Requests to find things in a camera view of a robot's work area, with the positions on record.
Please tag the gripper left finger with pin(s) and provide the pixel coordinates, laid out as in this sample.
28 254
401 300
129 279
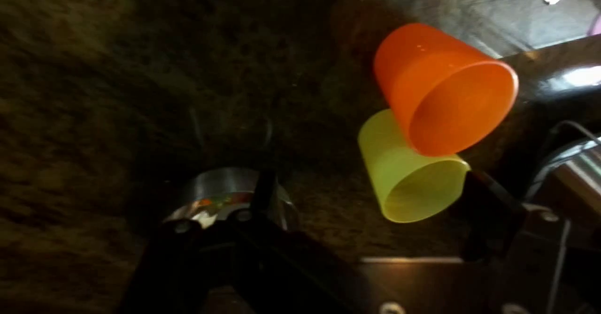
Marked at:
263 257

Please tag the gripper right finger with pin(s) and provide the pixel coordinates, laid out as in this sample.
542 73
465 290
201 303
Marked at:
493 220

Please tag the yellow-green plastic cup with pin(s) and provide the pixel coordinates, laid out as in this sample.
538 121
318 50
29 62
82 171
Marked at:
399 178

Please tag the orange plastic cup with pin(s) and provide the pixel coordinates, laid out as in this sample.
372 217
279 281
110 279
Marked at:
436 84

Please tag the round metal tin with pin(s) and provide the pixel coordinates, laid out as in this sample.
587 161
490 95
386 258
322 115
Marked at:
220 187

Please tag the metal pot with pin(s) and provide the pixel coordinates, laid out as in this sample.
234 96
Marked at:
575 168

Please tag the steel sink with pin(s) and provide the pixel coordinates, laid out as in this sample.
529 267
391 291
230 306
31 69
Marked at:
507 18

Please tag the pink object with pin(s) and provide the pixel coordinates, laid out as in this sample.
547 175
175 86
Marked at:
596 25

